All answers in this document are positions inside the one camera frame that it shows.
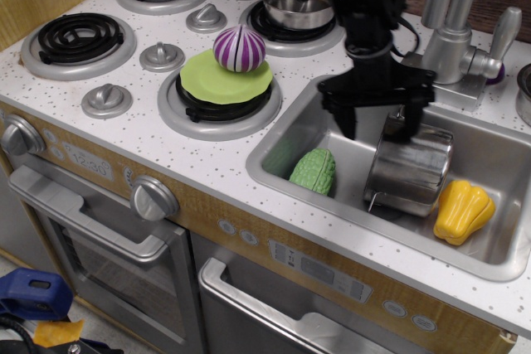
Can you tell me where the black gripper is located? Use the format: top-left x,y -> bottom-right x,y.
317,52 -> 435,143

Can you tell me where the steel pot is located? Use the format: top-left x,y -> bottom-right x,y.
363,110 -> 454,217

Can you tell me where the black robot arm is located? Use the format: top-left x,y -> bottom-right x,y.
299,0 -> 436,143

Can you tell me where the silver sink basin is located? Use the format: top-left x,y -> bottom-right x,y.
246,80 -> 530,282

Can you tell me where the green toy bitter gourd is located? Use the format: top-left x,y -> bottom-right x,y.
289,148 -> 336,196

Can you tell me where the back right stove burner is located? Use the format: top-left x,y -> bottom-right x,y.
239,2 -> 344,58

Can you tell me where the yellow toy bell pepper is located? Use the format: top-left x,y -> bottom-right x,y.
433,180 -> 496,245

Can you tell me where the small steel saucepan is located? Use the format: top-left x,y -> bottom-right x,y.
261,0 -> 334,30

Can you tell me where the silver faucet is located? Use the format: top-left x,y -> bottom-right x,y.
402,0 -> 486,111

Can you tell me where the steel bowl at right edge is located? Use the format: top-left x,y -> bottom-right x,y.
515,64 -> 531,126

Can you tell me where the purple white toy onion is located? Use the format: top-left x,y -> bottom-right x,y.
212,24 -> 266,73

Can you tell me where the front right stove burner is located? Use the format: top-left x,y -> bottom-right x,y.
157,72 -> 282,142

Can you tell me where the green plastic plate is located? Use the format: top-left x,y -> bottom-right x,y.
179,50 -> 273,104

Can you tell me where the silver stovetop knob upper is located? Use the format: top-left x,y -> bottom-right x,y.
186,3 -> 227,34

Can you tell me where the silver stovetop knob middle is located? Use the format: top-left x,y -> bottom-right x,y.
139,41 -> 186,73

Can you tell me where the silver oven knob right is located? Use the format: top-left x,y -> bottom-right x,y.
129,175 -> 179,222

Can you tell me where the silver oven knob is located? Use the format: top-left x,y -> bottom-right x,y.
1,114 -> 46,156
129,175 -> 179,222

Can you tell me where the silver stovetop knob front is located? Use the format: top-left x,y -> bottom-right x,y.
81,84 -> 133,119

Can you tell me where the front left stove burner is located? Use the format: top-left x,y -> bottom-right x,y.
21,12 -> 136,81

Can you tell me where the digital clock display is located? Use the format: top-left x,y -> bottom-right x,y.
62,143 -> 114,182

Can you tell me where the silver oven knob left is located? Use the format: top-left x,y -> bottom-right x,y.
1,114 -> 46,156

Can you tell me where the orange cloth scrap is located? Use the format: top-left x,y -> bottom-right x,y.
32,319 -> 85,348

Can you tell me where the silver faucet handle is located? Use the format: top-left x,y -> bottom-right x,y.
460,7 -> 522,80

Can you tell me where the purple faucet base ring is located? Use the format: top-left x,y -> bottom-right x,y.
485,61 -> 505,85

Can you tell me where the dishwasher door with handle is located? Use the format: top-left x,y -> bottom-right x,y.
197,241 -> 457,354

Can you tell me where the oven door with handle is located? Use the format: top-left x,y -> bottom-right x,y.
8,154 -> 206,353

